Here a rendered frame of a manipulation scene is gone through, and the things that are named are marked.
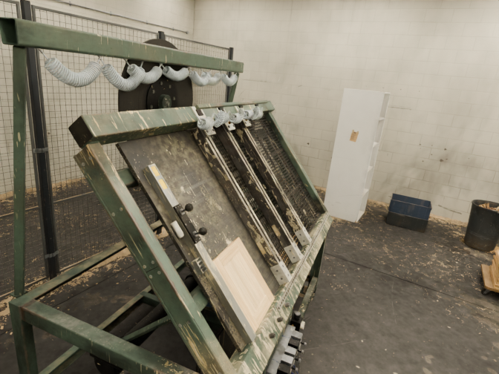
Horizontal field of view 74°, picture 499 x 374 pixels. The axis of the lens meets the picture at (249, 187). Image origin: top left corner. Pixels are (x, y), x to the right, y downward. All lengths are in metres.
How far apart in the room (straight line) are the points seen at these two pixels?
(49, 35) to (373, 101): 4.40
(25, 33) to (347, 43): 5.91
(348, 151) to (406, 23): 2.50
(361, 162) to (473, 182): 2.15
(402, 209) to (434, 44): 2.78
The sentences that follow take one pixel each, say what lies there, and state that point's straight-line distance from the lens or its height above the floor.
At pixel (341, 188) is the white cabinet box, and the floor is 0.50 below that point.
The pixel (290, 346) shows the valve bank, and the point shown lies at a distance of 1.94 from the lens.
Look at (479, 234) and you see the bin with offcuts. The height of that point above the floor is 0.24.
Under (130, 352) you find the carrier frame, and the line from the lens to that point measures 1.84.
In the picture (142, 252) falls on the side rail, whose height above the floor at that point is 1.37.
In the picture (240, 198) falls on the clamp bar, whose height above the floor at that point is 1.38.
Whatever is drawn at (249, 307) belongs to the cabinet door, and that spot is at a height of 0.97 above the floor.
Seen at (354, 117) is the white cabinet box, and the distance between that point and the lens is 5.40.
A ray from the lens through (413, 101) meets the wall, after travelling 6.67.
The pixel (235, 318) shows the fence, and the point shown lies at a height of 1.00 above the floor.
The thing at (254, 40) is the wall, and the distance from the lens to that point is 7.73.
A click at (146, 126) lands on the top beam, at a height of 1.81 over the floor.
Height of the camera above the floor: 2.07
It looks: 18 degrees down
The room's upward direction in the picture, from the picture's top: 6 degrees clockwise
